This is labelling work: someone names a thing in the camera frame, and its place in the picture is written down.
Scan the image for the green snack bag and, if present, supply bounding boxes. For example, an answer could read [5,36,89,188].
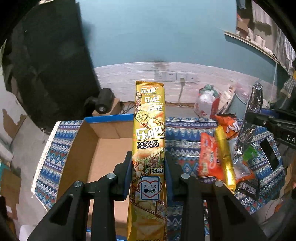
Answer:
[243,145,257,162]

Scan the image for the golden yellow biscuit pack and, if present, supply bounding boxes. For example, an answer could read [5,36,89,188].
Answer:
[215,126,236,191]

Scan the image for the orange silver chip bag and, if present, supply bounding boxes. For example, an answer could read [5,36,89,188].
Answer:
[233,83,263,182]

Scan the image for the long yellow snack pack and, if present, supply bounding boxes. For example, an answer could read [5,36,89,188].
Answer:
[127,81,167,240]

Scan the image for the black smartphone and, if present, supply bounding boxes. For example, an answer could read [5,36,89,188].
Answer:
[260,139,280,171]

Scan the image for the black white snack pack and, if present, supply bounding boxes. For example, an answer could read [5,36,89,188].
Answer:
[235,178,259,200]

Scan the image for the light blue waste bin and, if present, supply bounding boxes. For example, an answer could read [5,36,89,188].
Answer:
[226,93,249,118]

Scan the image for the orange cheese snack bag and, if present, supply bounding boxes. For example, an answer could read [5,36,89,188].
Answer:
[214,113,240,140]

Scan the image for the orange red snack bag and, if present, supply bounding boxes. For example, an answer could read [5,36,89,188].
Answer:
[198,133,224,180]

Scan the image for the white red paper box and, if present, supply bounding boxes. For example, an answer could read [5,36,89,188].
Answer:
[218,81,236,113]

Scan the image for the red white shopping bag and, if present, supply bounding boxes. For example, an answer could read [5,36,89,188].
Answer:
[194,84,220,118]

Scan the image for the blue cardboard box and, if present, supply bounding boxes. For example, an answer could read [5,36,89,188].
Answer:
[56,113,181,241]

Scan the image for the blue patterned tablecloth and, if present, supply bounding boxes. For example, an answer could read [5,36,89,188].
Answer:
[32,118,285,239]

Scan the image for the black cloth backdrop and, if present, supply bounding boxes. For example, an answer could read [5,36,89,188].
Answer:
[2,1,100,129]

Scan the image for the white wall shelf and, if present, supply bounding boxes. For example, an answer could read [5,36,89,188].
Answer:
[224,31,280,64]

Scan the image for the black camera lamp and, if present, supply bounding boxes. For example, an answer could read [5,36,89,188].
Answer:
[83,88,115,116]

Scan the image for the white wall sockets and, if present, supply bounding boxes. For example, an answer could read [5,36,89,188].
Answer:
[154,71,198,83]

